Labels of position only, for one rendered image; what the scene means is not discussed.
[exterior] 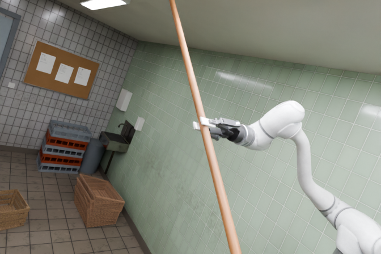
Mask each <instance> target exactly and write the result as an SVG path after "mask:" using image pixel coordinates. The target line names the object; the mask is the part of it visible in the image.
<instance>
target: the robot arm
mask: <svg viewBox="0 0 381 254"><path fill-rule="evenodd" d="M304 114H305V112H304V108H303V107H302V106H301V105H300V104H299V103H297V102H296V101H286V102H283V103H281V104H279V105H278V106H276V107H274V108H273V109H271V110H270V111H269V112H268V113H266V114H265V115H264V116H263V117H262V118H261V119H260V120H259V121H257V122H255V123H254V124H251V125H249V126H246V125H243V124H240V122H239V121H234V120H229V119H226V118H219V120H217V118H214V119H213V120H212V119H208V118H204V117H200V121H201V125H206V126H209V127H208V128H209V132H210V136H211V138H212V139H215V140H216V141H219V139H220V138H227V139H228V140H229V141H231V142H233V143H234V144H236V145H241V146H244V147H245V148H247V149H250V150H256V151H261V150H266V149H267V148H269V147H270V145H271V143H272V140H273V139H275V138H276V137H281V138H283V139H291V140H292V141H294V143H295V144H296V147H297V177H298V182H299V185H300V187H301V188H302V190H303V191H304V193H305V194H306V195H307V197H308V198H309V199H310V200H311V201H312V203H313V204H314V205H315V207H316V208H317V209H318V210H319V212H321V213H322V215H323V216H325V217H326V219H327V220H328V221H329V222H330V224H331V225H332V226H333V227H334V228H335V229H336V230H337V238H336V249H335V250H334V252H333V253H332V254H381V225H379V224H378V223H377V222H375V221H374V220H373V219H371V218H370V217H369V216H367V215H366V214H364V213H363V212H360V211H358V210H357V209H355V208H353V207H352V206H350V205H348V204H347V203H345V202H343V201H341V200H340V199H339V198H337V197H336V196H334V195H333V194H332V193H330V192H328V191H327V190H325V189H323V188H322V187H320V186H318V185H317V184H316V183H315V182H314V181H313V179H312V174H311V152H310V143H309V141H308V138H307V136H306V135H305V133H304V131H303V130H302V123H301V121H302V120H303V118H304ZM215 126H216V127H218V128H215Z"/></svg>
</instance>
